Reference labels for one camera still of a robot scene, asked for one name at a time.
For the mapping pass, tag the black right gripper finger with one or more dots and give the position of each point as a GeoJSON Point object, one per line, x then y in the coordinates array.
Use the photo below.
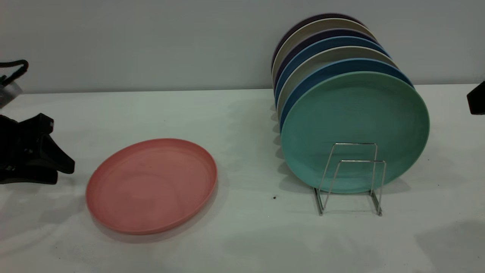
{"type": "Point", "coordinates": [478, 100]}

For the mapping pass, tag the pink plastic plate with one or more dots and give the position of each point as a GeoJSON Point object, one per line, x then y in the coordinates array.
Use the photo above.
{"type": "Point", "coordinates": [151, 185]}

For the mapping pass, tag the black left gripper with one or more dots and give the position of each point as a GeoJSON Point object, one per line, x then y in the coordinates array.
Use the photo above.
{"type": "Point", "coordinates": [19, 144]}

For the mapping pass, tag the blue plastic plate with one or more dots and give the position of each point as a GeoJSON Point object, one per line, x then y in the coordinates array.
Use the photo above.
{"type": "Point", "coordinates": [326, 42]}
{"type": "Point", "coordinates": [333, 67]}

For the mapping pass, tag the green plastic plate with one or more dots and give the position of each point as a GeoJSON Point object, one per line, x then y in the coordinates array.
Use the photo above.
{"type": "Point", "coordinates": [356, 113]}

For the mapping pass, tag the beige plastic plate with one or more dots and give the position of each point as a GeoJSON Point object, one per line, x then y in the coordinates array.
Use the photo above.
{"type": "Point", "coordinates": [326, 55]}
{"type": "Point", "coordinates": [326, 25]}

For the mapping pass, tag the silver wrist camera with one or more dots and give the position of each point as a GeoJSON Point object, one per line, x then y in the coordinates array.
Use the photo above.
{"type": "Point", "coordinates": [7, 93]}

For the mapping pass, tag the dark purple plastic plate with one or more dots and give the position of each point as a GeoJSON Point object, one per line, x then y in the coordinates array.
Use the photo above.
{"type": "Point", "coordinates": [329, 16]}

